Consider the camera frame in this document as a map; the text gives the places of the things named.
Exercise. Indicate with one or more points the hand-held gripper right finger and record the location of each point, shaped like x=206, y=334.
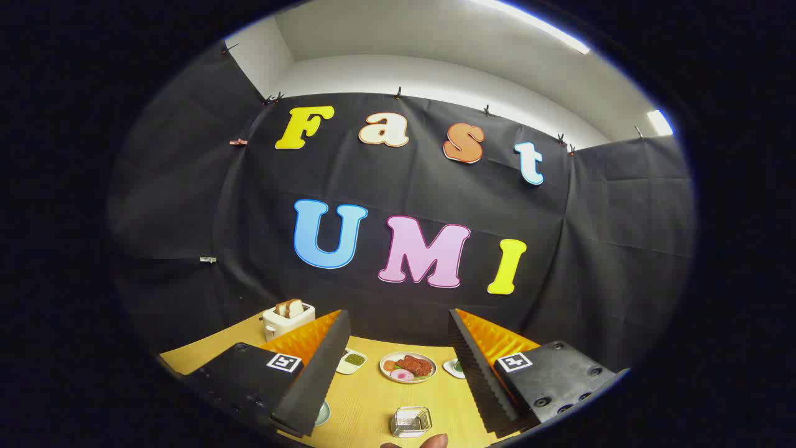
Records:
x=479, y=379

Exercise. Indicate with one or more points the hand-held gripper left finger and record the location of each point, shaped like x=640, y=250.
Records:
x=317, y=379

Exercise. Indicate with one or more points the white square coaster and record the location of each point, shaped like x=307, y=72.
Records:
x=449, y=367

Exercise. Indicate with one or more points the teal plate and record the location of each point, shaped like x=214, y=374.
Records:
x=322, y=414

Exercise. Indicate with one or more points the white divided dish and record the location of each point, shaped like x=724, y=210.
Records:
x=356, y=368

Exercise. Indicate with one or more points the white toaster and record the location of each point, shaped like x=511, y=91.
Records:
x=289, y=325

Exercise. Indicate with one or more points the brown meat pieces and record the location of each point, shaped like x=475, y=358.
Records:
x=415, y=365

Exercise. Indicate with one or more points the round white food plate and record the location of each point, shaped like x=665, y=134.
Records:
x=407, y=381

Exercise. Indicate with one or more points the toast bread slice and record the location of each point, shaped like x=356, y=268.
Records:
x=295, y=307
x=281, y=309

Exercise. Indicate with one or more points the pink radish slice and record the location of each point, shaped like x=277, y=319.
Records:
x=402, y=374

